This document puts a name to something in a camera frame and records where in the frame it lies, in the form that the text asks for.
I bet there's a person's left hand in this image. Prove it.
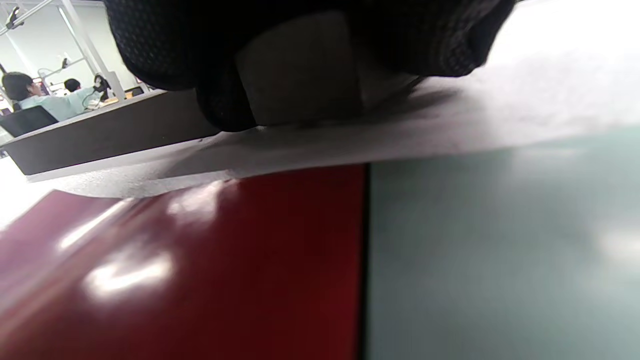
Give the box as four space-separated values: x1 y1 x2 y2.
102 0 516 133

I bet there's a striped cartoon poster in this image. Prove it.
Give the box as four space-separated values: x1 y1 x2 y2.
0 127 640 360

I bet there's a black chair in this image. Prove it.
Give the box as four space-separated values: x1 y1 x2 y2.
0 105 60 138

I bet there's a white metal post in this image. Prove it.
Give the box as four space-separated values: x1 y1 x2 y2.
57 0 126 101

